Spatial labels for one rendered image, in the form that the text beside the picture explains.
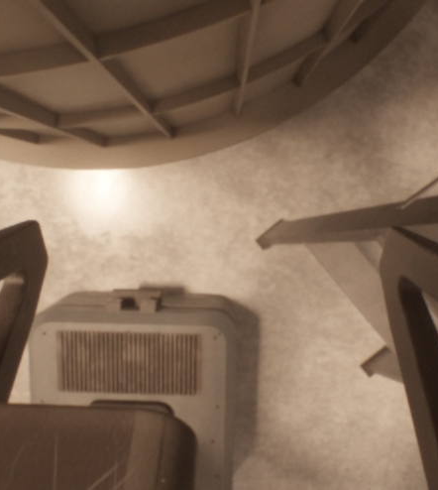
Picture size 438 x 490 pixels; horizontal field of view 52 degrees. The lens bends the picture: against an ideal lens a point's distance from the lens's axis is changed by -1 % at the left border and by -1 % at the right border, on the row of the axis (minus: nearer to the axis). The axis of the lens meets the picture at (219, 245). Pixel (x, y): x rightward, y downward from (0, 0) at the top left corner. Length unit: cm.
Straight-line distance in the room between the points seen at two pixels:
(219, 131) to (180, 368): 65
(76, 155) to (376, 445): 126
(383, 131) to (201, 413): 92
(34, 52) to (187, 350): 77
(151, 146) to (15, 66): 76
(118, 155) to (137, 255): 29
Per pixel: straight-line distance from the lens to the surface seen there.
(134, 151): 133
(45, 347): 122
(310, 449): 157
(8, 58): 62
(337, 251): 106
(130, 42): 58
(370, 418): 156
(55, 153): 139
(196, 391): 117
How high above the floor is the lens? 133
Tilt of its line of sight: 83 degrees down
